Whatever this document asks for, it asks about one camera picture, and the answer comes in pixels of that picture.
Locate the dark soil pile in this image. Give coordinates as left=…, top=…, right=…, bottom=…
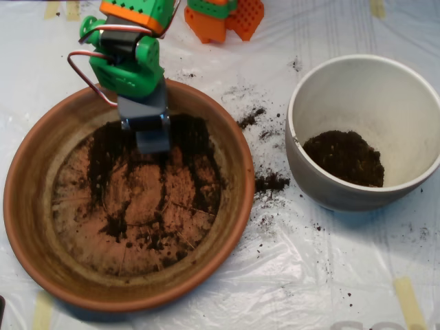
left=74, top=113, right=226, bottom=272

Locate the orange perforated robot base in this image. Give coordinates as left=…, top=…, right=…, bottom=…
left=184, top=0, right=265, bottom=44

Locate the small spilled soil clump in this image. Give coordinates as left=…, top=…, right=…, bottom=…
left=236, top=107, right=267, bottom=130

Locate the large spilled soil clump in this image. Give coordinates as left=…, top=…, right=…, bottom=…
left=254, top=171, right=292, bottom=195

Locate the terracotta saucer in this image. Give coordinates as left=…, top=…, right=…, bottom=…
left=3, top=79, right=256, bottom=314

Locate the dark soil in pot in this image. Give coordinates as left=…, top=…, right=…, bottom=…
left=302, top=130, right=385, bottom=188

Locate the white ceramic pot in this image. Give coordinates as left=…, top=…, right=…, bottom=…
left=285, top=54, right=440, bottom=212

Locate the beige masking tape strip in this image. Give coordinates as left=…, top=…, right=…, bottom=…
left=370, top=0, right=386, bottom=19
left=393, top=277, right=427, bottom=330
left=65, top=1, right=82, bottom=22
left=32, top=291, right=54, bottom=330
left=43, top=1, right=61, bottom=20

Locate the clear plastic cover sheet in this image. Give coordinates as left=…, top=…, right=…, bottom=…
left=0, top=0, right=440, bottom=330

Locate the red and white servo cable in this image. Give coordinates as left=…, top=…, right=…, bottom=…
left=67, top=0, right=183, bottom=109

